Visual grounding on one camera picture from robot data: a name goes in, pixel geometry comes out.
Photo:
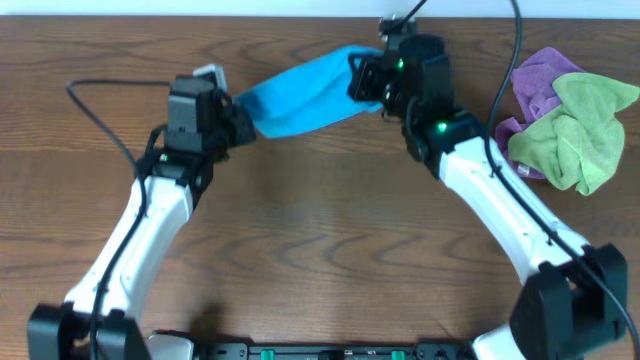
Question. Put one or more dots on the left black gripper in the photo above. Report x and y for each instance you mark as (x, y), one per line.
(239, 116)

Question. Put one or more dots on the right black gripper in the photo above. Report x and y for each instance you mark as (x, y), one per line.
(364, 73)

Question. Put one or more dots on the purple cloth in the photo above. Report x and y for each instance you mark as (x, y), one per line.
(532, 85)

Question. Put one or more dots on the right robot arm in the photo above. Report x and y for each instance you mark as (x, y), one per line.
(573, 297)

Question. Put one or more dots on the green cloth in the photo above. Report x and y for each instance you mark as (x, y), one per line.
(580, 142)

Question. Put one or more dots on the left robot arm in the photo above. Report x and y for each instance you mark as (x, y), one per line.
(99, 316)

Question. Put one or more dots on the blue cloth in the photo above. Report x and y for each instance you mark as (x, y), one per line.
(307, 97)

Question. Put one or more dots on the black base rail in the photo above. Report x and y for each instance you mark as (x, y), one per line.
(182, 346)

